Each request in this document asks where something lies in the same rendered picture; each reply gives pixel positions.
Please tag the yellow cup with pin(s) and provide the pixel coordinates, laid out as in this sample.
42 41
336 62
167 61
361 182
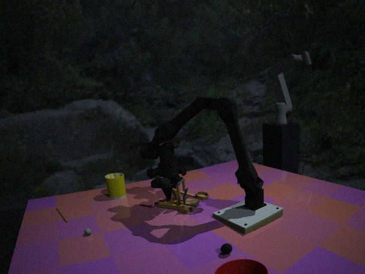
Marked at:
116 185

